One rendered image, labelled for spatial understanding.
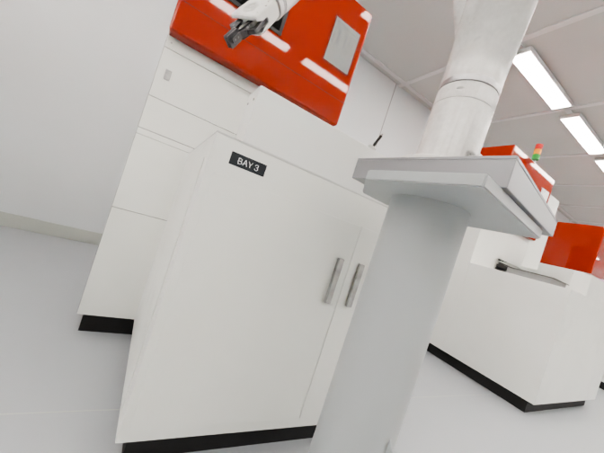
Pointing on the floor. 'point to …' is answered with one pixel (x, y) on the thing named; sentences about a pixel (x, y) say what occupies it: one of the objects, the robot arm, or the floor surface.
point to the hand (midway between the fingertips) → (232, 38)
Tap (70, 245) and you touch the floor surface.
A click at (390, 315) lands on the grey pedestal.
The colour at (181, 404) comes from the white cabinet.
